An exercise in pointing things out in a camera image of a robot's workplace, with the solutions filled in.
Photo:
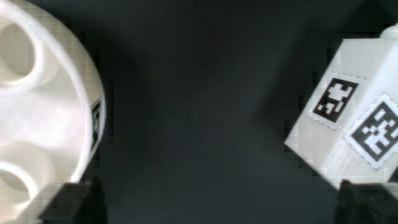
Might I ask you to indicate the white stool leg with tags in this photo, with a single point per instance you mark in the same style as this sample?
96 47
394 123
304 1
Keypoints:
343 137

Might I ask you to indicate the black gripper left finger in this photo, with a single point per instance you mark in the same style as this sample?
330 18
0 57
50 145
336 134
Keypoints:
76 206

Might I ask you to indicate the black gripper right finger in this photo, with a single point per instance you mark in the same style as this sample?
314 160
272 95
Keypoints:
366 203

